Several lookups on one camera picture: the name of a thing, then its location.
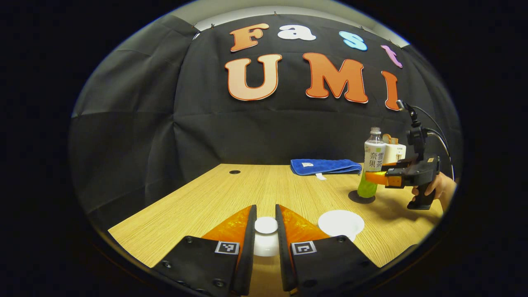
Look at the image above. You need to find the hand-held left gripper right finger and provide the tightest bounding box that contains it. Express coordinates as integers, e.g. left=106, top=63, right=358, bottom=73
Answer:
left=275, top=203, right=382, bottom=294

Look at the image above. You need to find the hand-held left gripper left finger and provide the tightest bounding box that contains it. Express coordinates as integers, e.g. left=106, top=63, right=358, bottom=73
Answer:
left=151, top=204, right=257, bottom=296

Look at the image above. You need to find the clear water bottle green label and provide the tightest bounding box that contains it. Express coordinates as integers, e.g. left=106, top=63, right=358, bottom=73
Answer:
left=357, top=127, right=387, bottom=198

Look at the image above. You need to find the white teacup lid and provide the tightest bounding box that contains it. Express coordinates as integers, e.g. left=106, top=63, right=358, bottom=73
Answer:
left=253, top=216, right=281, bottom=257

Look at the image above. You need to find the dark round coaster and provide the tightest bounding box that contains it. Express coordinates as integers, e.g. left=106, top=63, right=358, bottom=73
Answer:
left=348, top=190, right=376, bottom=204

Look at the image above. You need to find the white teacup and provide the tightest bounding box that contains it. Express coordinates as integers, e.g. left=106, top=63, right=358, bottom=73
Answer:
left=318, top=210, right=365, bottom=242

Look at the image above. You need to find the white toaster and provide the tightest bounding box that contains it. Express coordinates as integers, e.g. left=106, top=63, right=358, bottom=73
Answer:
left=382, top=142, right=407, bottom=165

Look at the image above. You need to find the blue towel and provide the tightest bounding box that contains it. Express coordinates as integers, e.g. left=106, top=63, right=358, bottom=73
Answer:
left=290, top=159, right=363, bottom=181

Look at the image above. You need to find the black backdrop cloth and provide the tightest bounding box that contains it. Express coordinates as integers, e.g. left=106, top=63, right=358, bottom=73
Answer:
left=68, top=12, right=462, bottom=229

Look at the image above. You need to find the black cable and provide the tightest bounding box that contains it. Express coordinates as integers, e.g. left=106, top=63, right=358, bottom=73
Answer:
left=412, top=105, right=455, bottom=181

